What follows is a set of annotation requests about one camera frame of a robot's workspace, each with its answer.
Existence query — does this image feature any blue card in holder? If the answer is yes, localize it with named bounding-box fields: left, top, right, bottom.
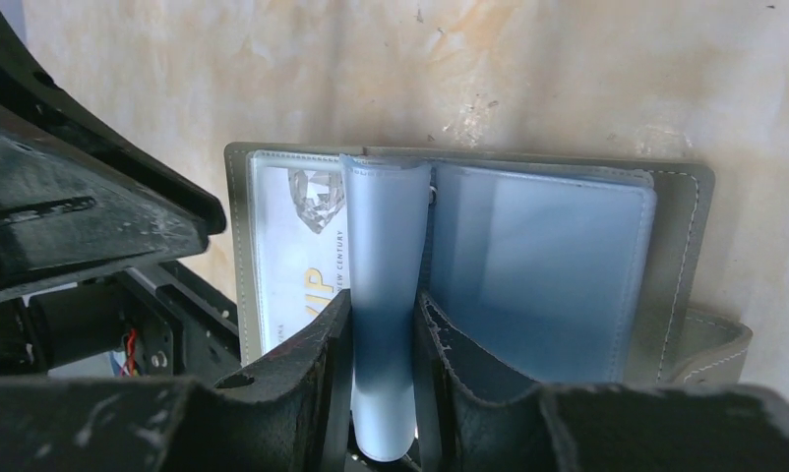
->
left=340, top=155, right=656, bottom=462

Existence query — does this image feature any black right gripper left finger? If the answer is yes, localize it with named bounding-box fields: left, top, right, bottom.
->
left=0, top=290, right=352, bottom=471

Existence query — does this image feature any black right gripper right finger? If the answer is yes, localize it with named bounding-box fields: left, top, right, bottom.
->
left=413, top=293, right=789, bottom=471

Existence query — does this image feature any white VIP card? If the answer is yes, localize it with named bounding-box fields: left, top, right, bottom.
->
left=254, top=167, right=350, bottom=352

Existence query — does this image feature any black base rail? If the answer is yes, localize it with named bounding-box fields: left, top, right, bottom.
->
left=19, top=262, right=241, bottom=384

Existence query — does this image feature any grey-green leather card holder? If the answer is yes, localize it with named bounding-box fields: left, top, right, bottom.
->
left=224, top=142, right=753, bottom=384

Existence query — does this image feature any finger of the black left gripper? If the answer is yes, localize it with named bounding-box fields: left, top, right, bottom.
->
left=0, top=128, right=209, bottom=302
left=0, top=10, right=227, bottom=235

